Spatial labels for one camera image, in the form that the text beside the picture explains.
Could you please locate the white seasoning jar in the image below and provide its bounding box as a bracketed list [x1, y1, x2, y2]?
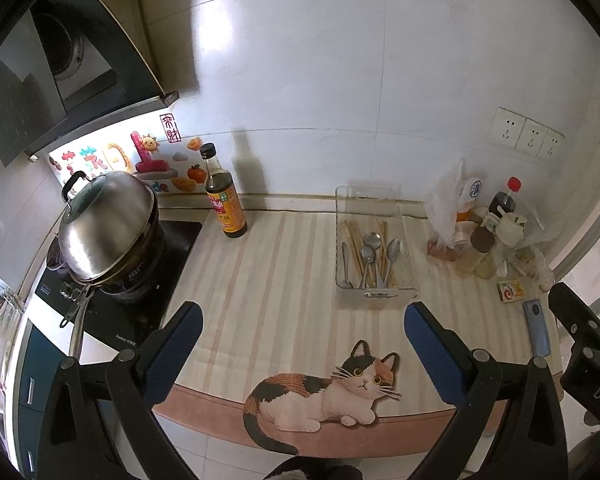
[495, 212, 527, 247]

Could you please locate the grey-blue smartphone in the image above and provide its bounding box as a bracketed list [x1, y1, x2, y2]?
[523, 298, 552, 358]

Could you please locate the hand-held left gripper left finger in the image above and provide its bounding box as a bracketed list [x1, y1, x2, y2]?
[40, 301, 204, 480]

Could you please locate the black wok with handle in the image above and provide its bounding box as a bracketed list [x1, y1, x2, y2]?
[47, 217, 167, 361]

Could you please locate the black range hood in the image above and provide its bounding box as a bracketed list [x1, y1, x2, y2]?
[0, 0, 180, 169]

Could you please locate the striped cat print table mat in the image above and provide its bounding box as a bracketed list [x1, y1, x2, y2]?
[155, 207, 567, 447]

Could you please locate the white plastic bag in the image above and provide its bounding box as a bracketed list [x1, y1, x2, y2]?
[426, 157, 487, 252]

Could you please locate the white wall socket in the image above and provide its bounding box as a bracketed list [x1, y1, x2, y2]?
[518, 117, 550, 156]
[489, 106, 527, 149]
[539, 128, 566, 160]

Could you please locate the red capped cola bottle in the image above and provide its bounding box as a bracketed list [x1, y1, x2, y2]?
[488, 176, 523, 222]

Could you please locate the soy sauce bottle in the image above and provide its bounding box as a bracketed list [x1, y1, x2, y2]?
[200, 142, 249, 240]

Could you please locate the teal kitchen cabinet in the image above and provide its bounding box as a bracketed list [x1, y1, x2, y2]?
[2, 317, 123, 480]

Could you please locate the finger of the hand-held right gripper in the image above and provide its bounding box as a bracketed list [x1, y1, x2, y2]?
[548, 282, 600, 347]

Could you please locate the colourful wall sticker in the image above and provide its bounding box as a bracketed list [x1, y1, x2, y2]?
[47, 112, 204, 196]

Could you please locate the brown capped oil bottle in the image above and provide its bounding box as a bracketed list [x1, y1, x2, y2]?
[454, 222, 496, 279]

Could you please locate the clear plastic tray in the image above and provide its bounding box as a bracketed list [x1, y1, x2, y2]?
[334, 185, 419, 299]

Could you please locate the clear plastic bag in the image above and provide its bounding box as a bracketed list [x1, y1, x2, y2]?
[500, 194, 562, 292]

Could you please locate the domed steel pot lid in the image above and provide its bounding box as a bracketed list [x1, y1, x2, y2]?
[57, 170, 159, 284]

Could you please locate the pink packet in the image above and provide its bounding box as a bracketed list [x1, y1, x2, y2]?
[427, 239, 459, 262]

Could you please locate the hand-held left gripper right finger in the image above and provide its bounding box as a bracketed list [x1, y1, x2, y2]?
[404, 301, 568, 480]

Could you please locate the small red yellow box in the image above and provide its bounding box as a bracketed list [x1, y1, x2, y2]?
[497, 280, 526, 304]

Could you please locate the black gas cooktop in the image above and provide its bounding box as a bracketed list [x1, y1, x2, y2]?
[32, 219, 204, 352]

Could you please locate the large metal spoon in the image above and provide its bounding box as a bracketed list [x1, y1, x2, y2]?
[384, 238, 404, 289]

